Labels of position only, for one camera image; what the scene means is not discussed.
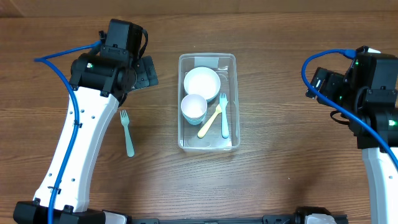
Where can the white bowl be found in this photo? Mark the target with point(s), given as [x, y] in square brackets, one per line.
[202, 81]

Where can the light blue fork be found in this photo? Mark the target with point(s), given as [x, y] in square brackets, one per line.
[224, 123]

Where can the blue cup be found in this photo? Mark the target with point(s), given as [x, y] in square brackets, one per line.
[195, 121]

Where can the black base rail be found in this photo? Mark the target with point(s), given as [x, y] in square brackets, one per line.
[301, 215]

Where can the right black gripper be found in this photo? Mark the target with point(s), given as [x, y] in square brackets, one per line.
[332, 80]

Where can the clear plastic container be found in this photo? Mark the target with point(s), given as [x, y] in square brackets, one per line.
[225, 66]

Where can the green fork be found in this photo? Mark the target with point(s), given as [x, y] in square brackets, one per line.
[128, 140]

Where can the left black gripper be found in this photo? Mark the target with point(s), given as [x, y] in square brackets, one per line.
[138, 73]

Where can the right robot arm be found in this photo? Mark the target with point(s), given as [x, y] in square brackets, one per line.
[378, 142]

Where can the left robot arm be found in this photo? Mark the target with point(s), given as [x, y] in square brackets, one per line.
[101, 79]

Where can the yellow fork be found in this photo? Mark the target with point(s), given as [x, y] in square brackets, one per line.
[202, 132]

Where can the pink cup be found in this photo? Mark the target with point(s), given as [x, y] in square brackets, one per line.
[193, 106]

